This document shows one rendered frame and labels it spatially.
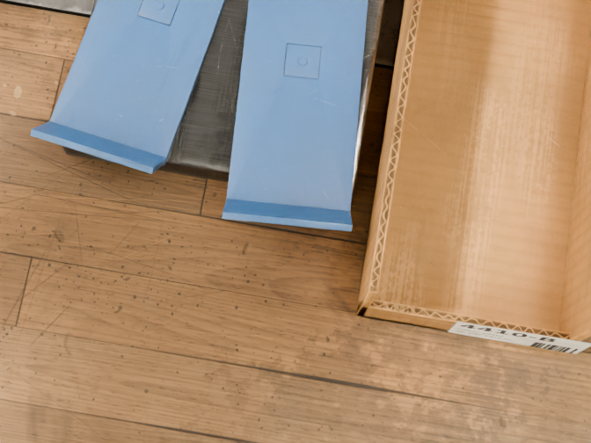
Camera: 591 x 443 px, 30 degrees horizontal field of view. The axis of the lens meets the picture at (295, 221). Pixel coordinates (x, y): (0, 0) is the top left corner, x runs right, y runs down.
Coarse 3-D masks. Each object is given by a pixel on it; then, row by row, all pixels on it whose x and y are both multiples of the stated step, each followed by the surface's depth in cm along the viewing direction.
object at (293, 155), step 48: (288, 0) 65; (336, 0) 65; (336, 48) 64; (240, 96) 63; (288, 96) 64; (336, 96) 64; (240, 144) 63; (288, 144) 63; (336, 144) 63; (240, 192) 62; (288, 192) 62; (336, 192) 62
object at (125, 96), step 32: (128, 0) 65; (192, 0) 65; (224, 0) 65; (96, 32) 64; (128, 32) 64; (160, 32) 64; (192, 32) 64; (96, 64) 64; (128, 64) 64; (160, 64) 64; (192, 64) 64; (64, 96) 63; (96, 96) 63; (128, 96) 63; (160, 96) 63; (64, 128) 62; (96, 128) 63; (128, 128) 63; (160, 128) 63; (128, 160) 60; (160, 160) 61
